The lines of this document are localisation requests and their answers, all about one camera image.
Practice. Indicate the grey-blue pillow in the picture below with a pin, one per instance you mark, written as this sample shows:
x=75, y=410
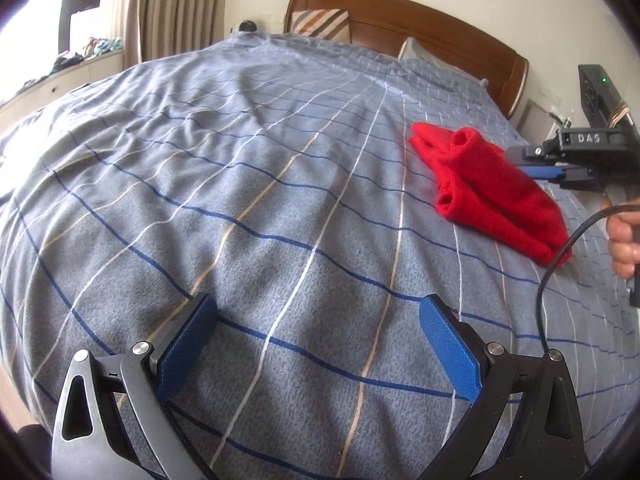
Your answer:
x=420, y=52

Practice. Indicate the person's right hand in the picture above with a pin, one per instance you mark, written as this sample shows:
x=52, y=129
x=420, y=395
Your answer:
x=622, y=245

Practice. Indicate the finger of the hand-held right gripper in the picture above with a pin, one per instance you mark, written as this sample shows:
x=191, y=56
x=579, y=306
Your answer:
x=530, y=153
x=547, y=173

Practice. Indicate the red towel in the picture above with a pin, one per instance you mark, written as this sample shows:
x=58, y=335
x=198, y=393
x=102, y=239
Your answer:
x=490, y=190

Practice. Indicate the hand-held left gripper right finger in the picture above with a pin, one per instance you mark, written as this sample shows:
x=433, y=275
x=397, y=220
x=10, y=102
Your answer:
x=450, y=345

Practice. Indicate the grey-blue checked duvet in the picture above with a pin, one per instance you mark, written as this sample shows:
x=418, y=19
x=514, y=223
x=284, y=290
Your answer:
x=250, y=185

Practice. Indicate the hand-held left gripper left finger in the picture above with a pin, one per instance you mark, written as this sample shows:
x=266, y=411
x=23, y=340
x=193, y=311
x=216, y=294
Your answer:
x=185, y=345

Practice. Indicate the beige curtain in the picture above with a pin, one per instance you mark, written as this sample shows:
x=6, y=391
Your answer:
x=170, y=5

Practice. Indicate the wooden headboard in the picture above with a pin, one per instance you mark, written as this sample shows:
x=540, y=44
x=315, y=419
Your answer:
x=400, y=20

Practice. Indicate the pile of clothes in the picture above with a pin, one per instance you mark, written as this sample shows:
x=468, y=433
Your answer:
x=100, y=46

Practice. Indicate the striped cushion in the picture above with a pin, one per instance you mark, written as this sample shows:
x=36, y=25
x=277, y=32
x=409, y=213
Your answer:
x=320, y=22

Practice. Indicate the beige window bench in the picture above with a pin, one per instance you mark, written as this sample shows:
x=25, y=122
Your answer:
x=60, y=82

